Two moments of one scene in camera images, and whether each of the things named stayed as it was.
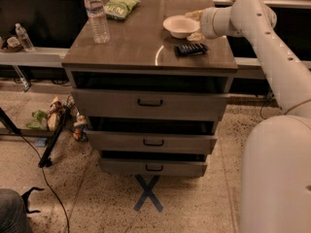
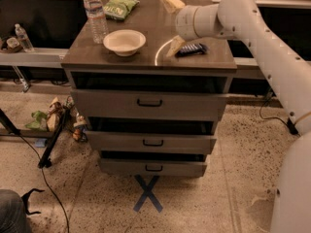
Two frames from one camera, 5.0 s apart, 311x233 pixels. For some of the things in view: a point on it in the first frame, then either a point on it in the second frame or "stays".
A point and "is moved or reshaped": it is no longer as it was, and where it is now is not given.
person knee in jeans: x=14 y=216 stays
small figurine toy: x=81 y=132 stays
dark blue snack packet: x=183 y=50 stays
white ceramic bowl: x=181 y=26 is moved or reshaped
